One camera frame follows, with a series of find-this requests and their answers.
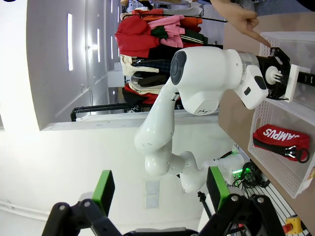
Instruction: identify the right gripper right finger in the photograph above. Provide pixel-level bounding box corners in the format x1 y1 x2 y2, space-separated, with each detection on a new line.
198 166 284 236

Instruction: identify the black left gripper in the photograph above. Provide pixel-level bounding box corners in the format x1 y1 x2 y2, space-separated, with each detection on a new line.
255 46 291 101

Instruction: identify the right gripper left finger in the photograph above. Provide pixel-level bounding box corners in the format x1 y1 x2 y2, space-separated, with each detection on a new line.
41 169 124 236

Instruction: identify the red zip pouch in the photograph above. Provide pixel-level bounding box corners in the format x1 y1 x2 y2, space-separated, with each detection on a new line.
252 124 311 163

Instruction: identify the person's right hand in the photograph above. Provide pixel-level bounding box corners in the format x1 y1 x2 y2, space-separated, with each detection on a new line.
211 0 273 49

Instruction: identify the white perforated plastic basket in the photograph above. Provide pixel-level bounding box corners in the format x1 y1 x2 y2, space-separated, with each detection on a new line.
247 98 315 199
258 31 315 109

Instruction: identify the yellow red emergency stop button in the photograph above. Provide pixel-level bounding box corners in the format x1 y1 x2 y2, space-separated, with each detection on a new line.
283 215 304 234

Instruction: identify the dark green striped garment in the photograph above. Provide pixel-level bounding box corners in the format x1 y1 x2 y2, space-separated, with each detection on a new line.
181 29 209 46

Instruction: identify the red cloth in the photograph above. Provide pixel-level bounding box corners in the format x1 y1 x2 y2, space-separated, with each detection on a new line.
122 83 158 105

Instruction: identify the orange garment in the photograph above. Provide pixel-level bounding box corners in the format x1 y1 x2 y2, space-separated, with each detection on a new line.
181 16 203 27

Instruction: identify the pink garment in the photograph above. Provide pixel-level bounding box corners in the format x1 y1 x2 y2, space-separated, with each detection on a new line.
147 16 187 49

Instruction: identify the black grid-pattern garment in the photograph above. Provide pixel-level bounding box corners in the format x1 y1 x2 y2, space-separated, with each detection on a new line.
131 59 172 76

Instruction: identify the beige garment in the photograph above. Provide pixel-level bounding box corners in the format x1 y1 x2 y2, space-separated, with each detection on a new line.
120 54 160 77

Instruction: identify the ceiling light strip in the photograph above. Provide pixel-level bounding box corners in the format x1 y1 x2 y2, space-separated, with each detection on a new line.
67 12 74 72
96 28 101 63

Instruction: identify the red dress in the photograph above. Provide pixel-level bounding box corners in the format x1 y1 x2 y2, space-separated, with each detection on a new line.
114 17 162 59

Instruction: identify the black cable bundle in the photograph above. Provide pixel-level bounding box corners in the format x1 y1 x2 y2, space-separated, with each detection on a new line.
232 167 270 189

